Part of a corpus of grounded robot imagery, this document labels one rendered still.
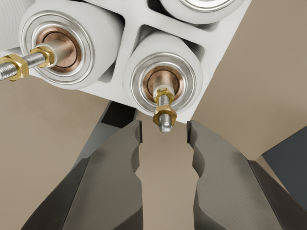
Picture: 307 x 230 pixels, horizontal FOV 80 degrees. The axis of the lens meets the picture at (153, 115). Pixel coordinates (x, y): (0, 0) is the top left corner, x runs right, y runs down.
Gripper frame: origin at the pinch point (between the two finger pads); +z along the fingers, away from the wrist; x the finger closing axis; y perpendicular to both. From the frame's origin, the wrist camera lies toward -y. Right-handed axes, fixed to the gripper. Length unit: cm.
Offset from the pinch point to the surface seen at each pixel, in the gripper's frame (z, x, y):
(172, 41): 10.5, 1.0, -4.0
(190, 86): 9.3, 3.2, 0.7
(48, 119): 35, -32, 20
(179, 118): 16.7, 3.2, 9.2
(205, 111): 34.6, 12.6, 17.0
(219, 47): 16.7, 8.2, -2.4
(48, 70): 9.3, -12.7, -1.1
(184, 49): 10.0, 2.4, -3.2
